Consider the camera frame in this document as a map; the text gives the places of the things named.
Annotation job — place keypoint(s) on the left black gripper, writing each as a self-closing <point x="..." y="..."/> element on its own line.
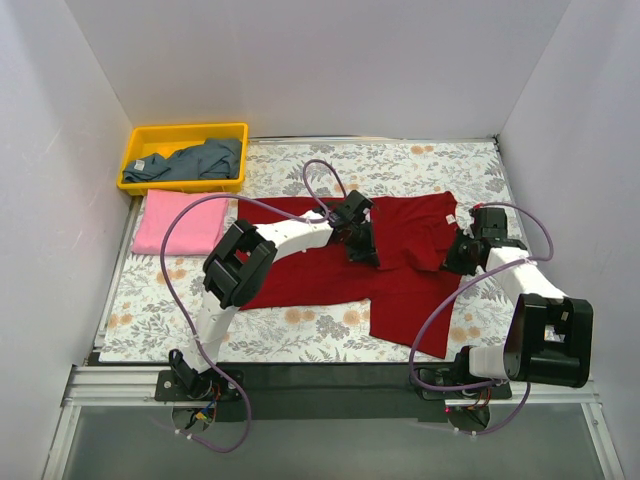
<point x="361" y="245"/>

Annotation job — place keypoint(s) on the grey-blue t shirt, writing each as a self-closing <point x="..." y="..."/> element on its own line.
<point x="215" y="159"/>

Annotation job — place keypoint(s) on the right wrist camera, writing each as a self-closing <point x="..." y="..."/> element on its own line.
<point x="480" y="222"/>

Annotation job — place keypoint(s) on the yellow plastic bin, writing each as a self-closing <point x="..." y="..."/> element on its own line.
<point x="166" y="139"/>

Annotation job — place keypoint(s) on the red t shirt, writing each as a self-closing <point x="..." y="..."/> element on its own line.
<point x="412" y="236"/>

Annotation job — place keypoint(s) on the aluminium frame rail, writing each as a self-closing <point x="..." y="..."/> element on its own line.
<point x="112" y="386"/>

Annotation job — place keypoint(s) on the floral table mat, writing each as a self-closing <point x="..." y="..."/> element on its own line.
<point x="142" y="323"/>

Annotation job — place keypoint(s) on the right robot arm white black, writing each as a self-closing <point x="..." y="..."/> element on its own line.
<point x="550" y="336"/>

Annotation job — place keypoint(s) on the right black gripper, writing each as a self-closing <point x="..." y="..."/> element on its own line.
<point x="454" y="255"/>

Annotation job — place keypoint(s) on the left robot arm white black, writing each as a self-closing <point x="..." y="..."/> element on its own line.
<point x="239" y="264"/>

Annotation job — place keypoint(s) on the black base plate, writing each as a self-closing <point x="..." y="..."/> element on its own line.
<point x="318" y="391"/>

